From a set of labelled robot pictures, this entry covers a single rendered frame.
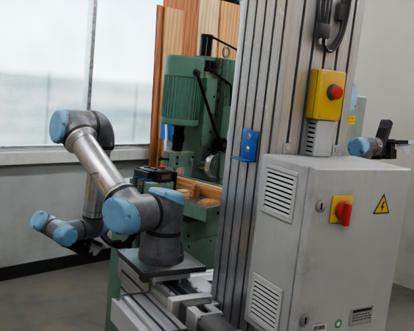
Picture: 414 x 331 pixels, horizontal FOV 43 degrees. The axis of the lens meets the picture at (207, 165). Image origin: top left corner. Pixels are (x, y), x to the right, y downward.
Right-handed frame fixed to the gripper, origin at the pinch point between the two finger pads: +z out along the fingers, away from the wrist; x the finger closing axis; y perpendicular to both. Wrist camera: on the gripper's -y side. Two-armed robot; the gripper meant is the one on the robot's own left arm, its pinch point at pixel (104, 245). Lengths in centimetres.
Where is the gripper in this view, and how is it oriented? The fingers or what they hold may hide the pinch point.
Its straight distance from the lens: 225.3
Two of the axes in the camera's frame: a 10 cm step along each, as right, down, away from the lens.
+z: 5.4, 4.3, 7.2
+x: 7.0, 2.4, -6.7
